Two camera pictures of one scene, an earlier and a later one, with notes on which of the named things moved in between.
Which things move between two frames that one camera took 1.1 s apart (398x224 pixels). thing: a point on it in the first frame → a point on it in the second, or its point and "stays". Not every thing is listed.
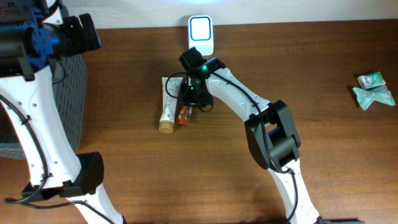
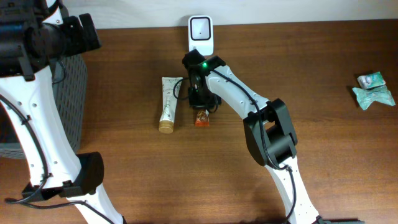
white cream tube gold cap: x=170 y=87 stays
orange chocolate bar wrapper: x=183 y=116 → x=202 y=119
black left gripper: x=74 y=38 stays
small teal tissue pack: x=371 y=80 stays
